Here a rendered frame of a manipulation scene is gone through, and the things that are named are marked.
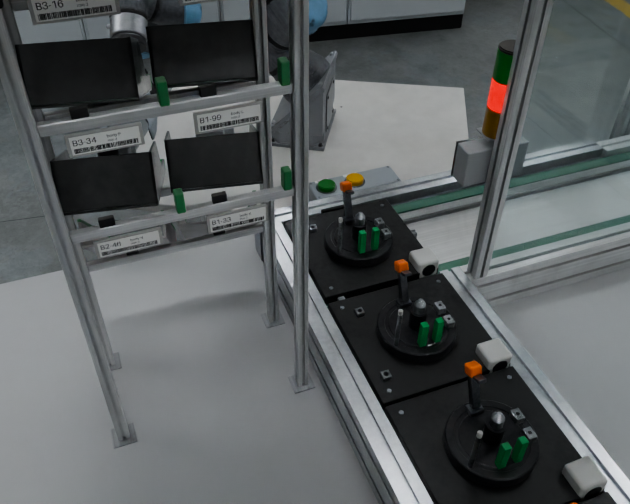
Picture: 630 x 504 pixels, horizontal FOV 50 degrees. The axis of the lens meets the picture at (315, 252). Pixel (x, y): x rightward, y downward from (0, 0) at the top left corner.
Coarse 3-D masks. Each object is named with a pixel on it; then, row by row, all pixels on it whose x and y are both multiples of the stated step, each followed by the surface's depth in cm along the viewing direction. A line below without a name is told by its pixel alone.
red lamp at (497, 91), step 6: (492, 78) 109; (492, 84) 109; (498, 84) 108; (492, 90) 110; (498, 90) 108; (504, 90) 108; (492, 96) 110; (498, 96) 109; (504, 96) 108; (492, 102) 110; (498, 102) 110; (492, 108) 111; (498, 108) 110
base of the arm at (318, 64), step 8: (288, 56) 174; (312, 56) 177; (320, 56) 179; (312, 64) 176; (320, 64) 177; (328, 64) 180; (272, 72) 178; (312, 72) 177; (320, 72) 177; (312, 80) 176; (288, 96) 180
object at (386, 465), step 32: (288, 256) 137; (288, 288) 132; (320, 320) 124; (480, 320) 124; (320, 352) 120; (512, 352) 119; (352, 384) 113; (544, 384) 113; (352, 416) 110; (384, 416) 108; (576, 416) 108; (352, 448) 115; (384, 448) 104; (576, 448) 104; (384, 480) 102; (416, 480) 100; (608, 480) 100
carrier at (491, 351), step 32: (384, 288) 128; (416, 288) 128; (448, 288) 128; (352, 320) 122; (384, 320) 119; (416, 320) 116; (448, 320) 118; (352, 352) 118; (384, 352) 117; (416, 352) 114; (448, 352) 117; (480, 352) 115; (384, 384) 111; (416, 384) 112; (448, 384) 112
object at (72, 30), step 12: (24, 12) 381; (24, 24) 385; (48, 24) 388; (60, 24) 390; (72, 24) 391; (24, 36) 389; (36, 36) 391; (48, 36) 392; (60, 36) 394; (72, 36) 396; (84, 36) 399
